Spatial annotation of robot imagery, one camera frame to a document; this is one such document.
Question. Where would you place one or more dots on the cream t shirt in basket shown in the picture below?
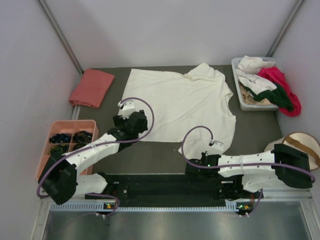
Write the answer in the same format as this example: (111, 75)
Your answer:
(253, 65)

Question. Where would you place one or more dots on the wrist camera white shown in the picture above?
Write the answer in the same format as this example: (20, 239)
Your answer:
(126, 108)
(215, 147)

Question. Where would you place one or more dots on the beige canvas round bag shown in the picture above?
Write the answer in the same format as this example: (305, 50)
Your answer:
(303, 142)

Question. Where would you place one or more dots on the white and green t shirt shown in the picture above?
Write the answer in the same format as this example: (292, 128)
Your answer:
(260, 88)

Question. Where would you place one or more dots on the tan garment in basket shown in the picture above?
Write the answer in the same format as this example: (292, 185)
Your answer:
(249, 100)

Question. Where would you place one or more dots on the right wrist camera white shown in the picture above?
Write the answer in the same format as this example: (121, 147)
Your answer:
(215, 147)

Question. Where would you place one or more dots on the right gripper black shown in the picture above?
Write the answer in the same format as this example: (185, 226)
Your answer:
(204, 157)

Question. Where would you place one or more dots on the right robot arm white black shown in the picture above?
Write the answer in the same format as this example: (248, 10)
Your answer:
(283, 165)

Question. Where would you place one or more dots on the grey plastic laundry basket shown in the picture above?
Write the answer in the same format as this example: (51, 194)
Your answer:
(243, 105)

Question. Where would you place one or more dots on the folded salmon pink t shirt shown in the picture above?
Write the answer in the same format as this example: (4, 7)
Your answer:
(91, 89)

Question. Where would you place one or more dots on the magenta pink t shirt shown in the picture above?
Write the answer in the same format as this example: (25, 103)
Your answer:
(292, 106)

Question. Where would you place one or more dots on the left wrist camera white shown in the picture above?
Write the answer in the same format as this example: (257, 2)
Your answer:
(126, 108)

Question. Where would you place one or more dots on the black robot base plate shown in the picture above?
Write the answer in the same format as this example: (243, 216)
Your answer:
(174, 190)

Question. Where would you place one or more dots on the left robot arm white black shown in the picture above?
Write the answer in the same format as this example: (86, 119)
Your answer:
(62, 177)

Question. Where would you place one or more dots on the pink compartment organizer tray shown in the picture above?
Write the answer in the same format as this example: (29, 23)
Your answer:
(69, 127)

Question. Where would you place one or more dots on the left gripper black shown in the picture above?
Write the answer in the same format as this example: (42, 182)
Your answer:
(119, 121)

